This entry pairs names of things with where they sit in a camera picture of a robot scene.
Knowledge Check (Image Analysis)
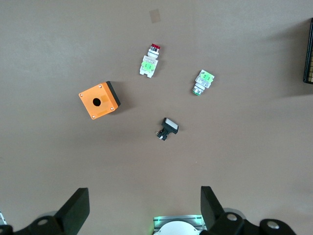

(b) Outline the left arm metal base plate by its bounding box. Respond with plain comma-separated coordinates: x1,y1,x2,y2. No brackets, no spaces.
153,214,204,235

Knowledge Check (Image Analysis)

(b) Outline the red push button switch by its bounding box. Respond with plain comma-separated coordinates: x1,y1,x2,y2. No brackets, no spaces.
138,43,162,79

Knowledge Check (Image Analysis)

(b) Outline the green white contact block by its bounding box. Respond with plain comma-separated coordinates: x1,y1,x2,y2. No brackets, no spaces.
191,69,216,97

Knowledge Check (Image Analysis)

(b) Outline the black square white push button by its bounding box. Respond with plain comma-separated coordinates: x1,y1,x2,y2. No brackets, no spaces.
154,117,180,142

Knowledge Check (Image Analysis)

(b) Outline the translucent tape patch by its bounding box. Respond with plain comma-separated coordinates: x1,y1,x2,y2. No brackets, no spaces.
149,8,162,24

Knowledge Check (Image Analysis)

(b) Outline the orange button enclosure box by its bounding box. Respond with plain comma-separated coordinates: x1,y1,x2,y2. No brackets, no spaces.
78,80,122,120

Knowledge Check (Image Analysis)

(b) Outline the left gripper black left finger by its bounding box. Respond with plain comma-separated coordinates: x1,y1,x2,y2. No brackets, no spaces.
54,188,90,235

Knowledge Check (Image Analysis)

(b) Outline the black wire basket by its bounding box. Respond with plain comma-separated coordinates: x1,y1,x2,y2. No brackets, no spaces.
302,17,313,85

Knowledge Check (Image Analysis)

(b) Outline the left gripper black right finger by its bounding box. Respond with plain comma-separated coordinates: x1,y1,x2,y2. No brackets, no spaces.
200,186,225,231

